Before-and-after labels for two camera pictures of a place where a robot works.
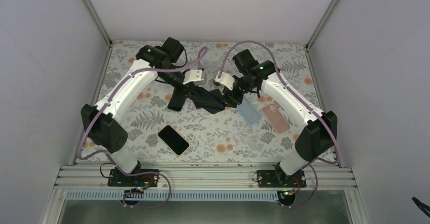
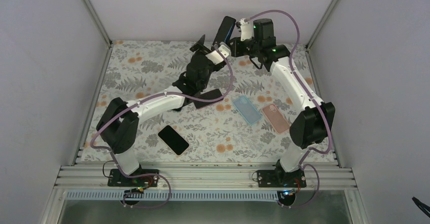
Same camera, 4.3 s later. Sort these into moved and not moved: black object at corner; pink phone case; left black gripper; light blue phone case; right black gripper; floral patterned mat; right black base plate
Moved: right black gripper; left black gripper
Not moved: black object at corner; floral patterned mat; right black base plate; light blue phone case; pink phone case
